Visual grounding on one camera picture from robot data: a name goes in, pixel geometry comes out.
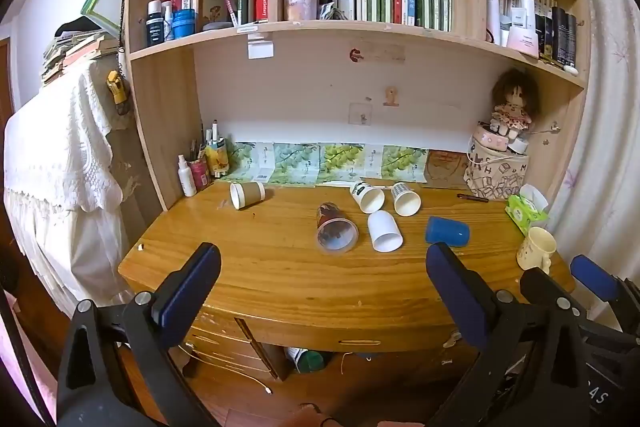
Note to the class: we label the brown paper cup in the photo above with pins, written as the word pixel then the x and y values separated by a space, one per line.
pixel 248 194

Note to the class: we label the white paper label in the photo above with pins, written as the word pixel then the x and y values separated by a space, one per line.
pixel 260 50

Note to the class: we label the blue jar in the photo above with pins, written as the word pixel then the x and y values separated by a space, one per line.
pixel 184 23

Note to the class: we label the green tissue pack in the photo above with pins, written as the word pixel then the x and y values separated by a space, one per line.
pixel 525 210

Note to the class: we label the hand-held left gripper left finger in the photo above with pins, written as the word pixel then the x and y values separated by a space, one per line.
pixel 187 294

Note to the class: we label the brown picture box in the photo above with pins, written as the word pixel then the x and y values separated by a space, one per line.
pixel 212 0

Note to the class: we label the wooden desk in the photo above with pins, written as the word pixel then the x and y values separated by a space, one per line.
pixel 280 272

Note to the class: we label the red pen holder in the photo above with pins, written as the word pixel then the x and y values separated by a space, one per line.
pixel 201 171

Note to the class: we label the white lace cloth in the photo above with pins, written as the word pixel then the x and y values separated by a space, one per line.
pixel 65 147

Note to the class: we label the patterned curtain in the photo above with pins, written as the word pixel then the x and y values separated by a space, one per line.
pixel 610 117

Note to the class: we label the plain white cup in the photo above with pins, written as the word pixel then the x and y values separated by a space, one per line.
pixel 384 232

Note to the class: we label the grape print sheet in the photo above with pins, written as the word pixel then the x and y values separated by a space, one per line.
pixel 345 163
pixel 247 163
pixel 292 163
pixel 402 163

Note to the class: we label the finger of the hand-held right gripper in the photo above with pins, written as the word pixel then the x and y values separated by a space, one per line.
pixel 592 277

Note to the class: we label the dark pen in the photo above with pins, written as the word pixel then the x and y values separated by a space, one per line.
pixel 472 197

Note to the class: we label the blue plastic cup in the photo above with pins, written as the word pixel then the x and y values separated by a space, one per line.
pixel 447 232

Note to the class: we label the yellow hanging toy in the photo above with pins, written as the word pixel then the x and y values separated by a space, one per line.
pixel 116 88

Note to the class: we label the clear plastic printed cup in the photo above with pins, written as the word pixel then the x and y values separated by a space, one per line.
pixel 335 231

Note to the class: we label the black bottle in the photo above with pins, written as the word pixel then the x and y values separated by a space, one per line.
pixel 155 25

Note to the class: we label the white paper cup green print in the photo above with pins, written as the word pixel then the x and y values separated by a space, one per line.
pixel 367 197

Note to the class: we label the wooden bookshelf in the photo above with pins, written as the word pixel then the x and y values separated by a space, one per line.
pixel 160 117

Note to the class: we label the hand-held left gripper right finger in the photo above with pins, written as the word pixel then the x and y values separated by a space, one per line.
pixel 457 299

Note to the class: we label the row of cosmetic boxes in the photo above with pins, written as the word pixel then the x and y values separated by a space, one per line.
pixel 532 24

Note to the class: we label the printed tin with pens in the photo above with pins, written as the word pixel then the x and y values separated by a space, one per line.
pixel 218 159

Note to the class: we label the white paper cup grey print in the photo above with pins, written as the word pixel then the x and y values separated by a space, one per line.
pixel 406 200

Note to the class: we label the cream ceramic mug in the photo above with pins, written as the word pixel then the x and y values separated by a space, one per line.
pixel 535 249

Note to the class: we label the clear wall hook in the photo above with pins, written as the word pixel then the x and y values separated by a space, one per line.
pixel 361 114

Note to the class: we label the stack of old books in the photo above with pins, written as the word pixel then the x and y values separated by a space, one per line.
pixel 72 52

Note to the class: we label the white tape roll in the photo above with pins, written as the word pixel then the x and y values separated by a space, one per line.
pixel 520 146

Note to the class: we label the rag doll brown hair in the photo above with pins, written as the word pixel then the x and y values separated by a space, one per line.
pixel 515 99

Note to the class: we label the white spray bottle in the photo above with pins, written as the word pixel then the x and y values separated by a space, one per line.
pixel 186 178

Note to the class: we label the pink round box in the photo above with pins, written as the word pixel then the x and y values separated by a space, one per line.
pixel 492 140

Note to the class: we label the brown paper sheet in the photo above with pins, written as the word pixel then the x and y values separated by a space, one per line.
pixel 445 168

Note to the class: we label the green bottle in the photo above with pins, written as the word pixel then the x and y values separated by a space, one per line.
pixel 305 359

